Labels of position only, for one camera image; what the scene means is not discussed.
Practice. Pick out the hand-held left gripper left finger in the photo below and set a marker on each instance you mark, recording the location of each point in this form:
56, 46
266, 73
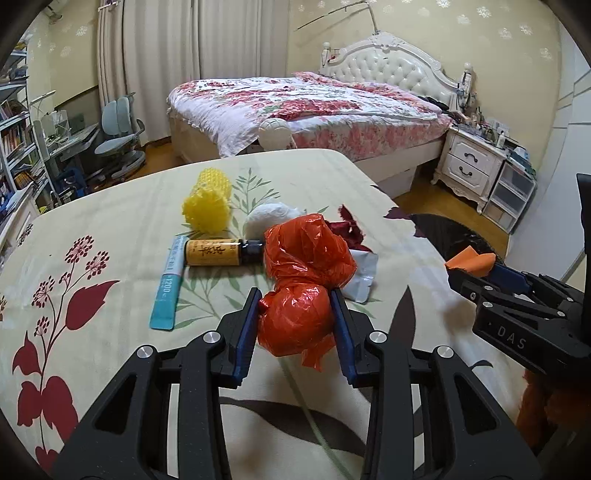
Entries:
244, 341

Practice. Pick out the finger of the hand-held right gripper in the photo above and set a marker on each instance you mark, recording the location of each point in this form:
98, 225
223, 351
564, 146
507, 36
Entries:
508, 276
475, 288

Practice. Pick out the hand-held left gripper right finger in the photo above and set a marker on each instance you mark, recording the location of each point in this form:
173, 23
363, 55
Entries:
344, 341

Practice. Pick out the small orange box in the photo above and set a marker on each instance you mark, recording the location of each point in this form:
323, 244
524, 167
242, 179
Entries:
471, 261

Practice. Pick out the bin with black bag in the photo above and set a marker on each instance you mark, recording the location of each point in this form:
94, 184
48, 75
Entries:
461, 235

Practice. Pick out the orange plastic bag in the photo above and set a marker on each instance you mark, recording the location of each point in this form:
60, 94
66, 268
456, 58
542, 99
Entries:
304, 277

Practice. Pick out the white paper ball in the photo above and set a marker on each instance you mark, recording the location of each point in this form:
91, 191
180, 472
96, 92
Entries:
268, 219

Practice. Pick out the yellow foam fruit net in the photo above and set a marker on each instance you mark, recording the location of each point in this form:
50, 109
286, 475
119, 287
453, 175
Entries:
207, 198

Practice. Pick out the silver foil pouch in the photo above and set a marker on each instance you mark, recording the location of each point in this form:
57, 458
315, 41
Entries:
362, 277

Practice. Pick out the clear plastic drawer unit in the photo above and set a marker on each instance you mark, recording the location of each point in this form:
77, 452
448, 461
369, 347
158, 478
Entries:
508, 194

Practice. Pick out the amber bottle yellow label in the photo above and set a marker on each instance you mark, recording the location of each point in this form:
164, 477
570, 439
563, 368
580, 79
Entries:
212, 253

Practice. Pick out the white nightstand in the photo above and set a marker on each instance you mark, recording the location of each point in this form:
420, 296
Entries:
466, 161

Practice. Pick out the white storage box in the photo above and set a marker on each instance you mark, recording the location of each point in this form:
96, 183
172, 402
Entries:
392, 180

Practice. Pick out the group of small bottles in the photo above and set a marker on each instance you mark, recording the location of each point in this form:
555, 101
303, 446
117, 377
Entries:
485, 127

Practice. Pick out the floral tablecloth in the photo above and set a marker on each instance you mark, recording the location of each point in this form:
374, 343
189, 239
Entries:
115, 221

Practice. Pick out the pink floral bed sheet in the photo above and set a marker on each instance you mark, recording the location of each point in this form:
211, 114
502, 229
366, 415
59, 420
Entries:
369, 134

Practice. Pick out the dark clothing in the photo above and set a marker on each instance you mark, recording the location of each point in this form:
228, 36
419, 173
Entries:
436, 102

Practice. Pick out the white wardrobe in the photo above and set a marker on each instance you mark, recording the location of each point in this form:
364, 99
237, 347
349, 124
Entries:
572, 92

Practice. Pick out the white tufted bed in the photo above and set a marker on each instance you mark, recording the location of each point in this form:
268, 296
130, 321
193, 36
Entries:
392, 64

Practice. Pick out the white red floral quilt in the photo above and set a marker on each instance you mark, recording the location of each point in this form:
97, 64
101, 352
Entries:
240, 97

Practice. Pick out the grey blue office chair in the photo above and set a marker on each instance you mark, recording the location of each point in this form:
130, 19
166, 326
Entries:
115, 110

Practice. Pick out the grey study desk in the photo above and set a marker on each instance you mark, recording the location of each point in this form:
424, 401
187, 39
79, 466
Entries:
69, 138

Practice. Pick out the beige curtain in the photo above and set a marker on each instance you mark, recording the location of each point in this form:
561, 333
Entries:
161, 55

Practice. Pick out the thin metal pole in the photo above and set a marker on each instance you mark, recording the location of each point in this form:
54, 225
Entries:
364, 5

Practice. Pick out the white bookshelf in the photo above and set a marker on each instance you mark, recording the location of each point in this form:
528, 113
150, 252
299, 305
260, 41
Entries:
14, 138

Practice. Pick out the white desk lamp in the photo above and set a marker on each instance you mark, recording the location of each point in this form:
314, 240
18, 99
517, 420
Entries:
40, 99

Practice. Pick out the white air conditioner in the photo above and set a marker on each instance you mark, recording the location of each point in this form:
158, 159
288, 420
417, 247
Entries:
56, 7

